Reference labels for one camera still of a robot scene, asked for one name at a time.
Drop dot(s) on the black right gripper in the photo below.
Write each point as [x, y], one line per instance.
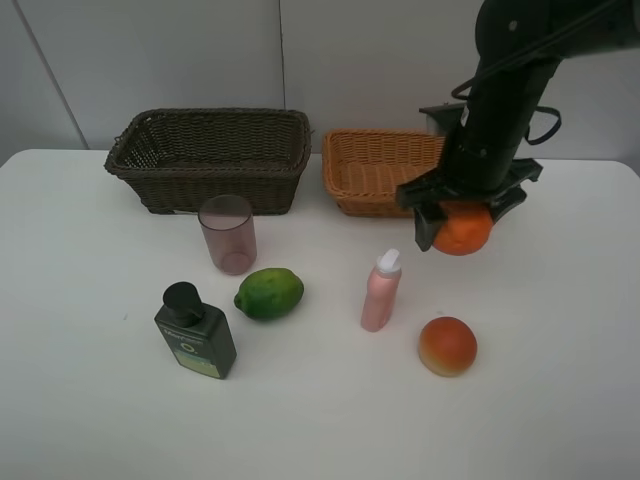
[492, 178]

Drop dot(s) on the orange tangerine fruit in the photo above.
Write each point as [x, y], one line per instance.
[467, 228]

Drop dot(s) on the pink spray bottle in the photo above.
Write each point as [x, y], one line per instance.
[382, 287]

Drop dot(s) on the green lime fruit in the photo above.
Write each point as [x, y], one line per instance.
[269, 294]

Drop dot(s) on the pink translucent plastic cup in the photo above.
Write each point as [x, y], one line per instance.
[227, 225]

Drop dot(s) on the dark green pump bottle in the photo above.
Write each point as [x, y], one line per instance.
[198, 334]

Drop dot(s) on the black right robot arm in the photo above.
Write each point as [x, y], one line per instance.
[520, 45]

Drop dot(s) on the orange wicker basket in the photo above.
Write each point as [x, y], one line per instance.
[362, 168]

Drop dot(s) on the dark brown wicker basket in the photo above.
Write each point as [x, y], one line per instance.
[175, 159]

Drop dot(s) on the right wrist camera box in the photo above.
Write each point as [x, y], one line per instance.
[441, 119]

